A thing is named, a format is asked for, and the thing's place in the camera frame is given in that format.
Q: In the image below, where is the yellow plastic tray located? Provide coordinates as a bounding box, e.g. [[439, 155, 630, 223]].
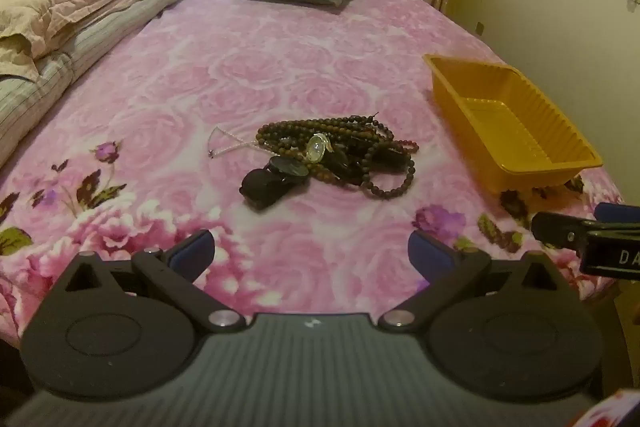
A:
[[422, 53, 604, 195]]

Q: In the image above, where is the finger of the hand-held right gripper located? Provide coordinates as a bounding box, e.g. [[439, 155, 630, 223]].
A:
[[531, 211, 598, 258], [595, 202, 640, 233]]

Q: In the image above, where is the red and white object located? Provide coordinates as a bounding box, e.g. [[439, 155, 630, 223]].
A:
[[580, 389, 640, 427]]

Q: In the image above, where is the long wooden bead necklace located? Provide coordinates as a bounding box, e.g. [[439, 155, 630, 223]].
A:
[[255, 113, 397, 158]]

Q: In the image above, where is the pink floral blanket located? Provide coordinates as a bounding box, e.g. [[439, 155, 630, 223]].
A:
[[0, 0, 626, 343]]

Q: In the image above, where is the black strap wristwatch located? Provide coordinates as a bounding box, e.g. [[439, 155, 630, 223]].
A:
[[239, 155, 309, 210]]

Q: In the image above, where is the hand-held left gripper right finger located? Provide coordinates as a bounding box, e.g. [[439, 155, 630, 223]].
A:
[[377, 229, 583, 334]]

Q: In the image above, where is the striped folded quilt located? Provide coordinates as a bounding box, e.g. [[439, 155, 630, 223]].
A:
[[0, 0, 206, 168]]

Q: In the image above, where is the gold rimmed wristwatch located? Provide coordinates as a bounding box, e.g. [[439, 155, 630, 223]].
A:
[[304, 133, 335, 165]]

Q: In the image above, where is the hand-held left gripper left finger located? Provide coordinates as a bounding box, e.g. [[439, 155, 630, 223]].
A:
[[52, 229, 247, 334]]

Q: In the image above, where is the black bead bracelet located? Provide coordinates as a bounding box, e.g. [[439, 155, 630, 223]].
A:
[[325, 139, 407, 186]]

